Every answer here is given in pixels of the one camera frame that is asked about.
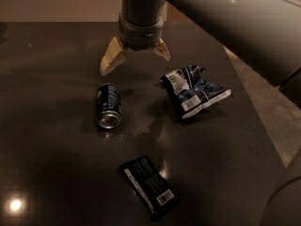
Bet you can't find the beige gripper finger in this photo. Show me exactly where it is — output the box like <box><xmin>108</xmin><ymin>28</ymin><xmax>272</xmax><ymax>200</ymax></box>
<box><xmin>100</xmin><ymin>37</ymin><xmax>128</xmax><ymax>76</ymax></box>
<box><xmin>151</xmin><ymin>39</ymin><xmax>171</xmax><ymax>61</ymax></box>

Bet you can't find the dark blue pepsi can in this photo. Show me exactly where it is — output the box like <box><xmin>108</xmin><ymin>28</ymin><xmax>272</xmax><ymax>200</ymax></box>
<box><xmin>96</xmin><ymin>83</ymin><xmax>122</xmax><ymax>130</ymax></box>

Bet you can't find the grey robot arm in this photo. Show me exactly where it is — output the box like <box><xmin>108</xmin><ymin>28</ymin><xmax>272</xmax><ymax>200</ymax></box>
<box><xmin>119</xmin><ymin>0</ymin><xmax>300</xmax><ymax>226</ymax></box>

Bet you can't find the crumpled blue chip bag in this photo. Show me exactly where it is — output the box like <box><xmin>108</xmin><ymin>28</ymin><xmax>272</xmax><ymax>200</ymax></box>
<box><xmin>160</xmin><ymin>65</ymin><xmax>231</xmax><ymax>120</ymax></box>

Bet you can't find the flat black snack packet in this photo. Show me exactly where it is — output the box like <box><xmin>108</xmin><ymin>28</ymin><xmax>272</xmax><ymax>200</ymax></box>
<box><xmin>119</xmin><ymin>156</ymin><xmax>180</xmax><ymax>221</ymax></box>

